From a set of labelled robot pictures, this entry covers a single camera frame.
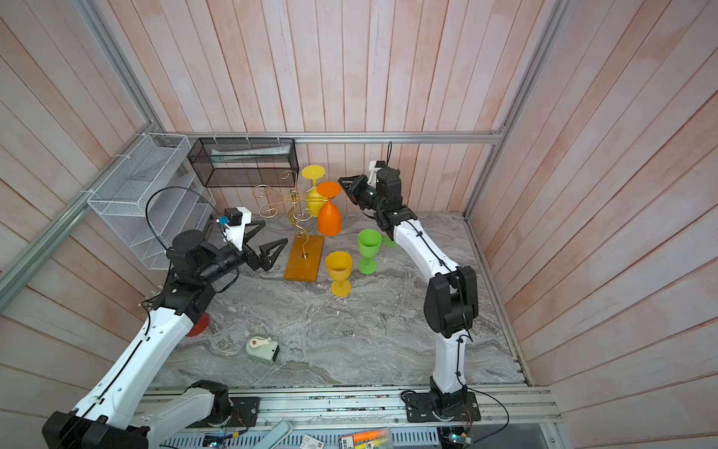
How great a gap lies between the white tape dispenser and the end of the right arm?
48cm

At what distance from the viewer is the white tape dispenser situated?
2.60 feet

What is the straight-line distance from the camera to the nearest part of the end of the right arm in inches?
29.3
